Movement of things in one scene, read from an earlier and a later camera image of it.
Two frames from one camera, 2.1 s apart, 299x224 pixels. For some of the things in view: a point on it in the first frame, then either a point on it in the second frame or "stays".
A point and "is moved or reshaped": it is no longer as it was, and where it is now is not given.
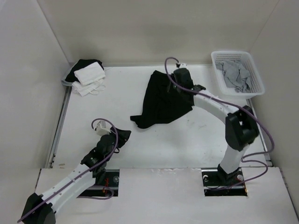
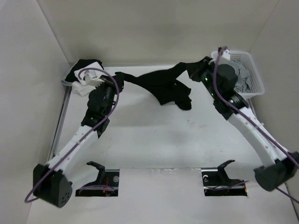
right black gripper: [170, 89] to [195, 69]
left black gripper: [123, 136] to [109, 82]
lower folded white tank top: [92, 88] stays
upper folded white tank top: [90, 73] stays
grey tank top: [235, 75] stays
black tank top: [163, 101] is moved or reshaped
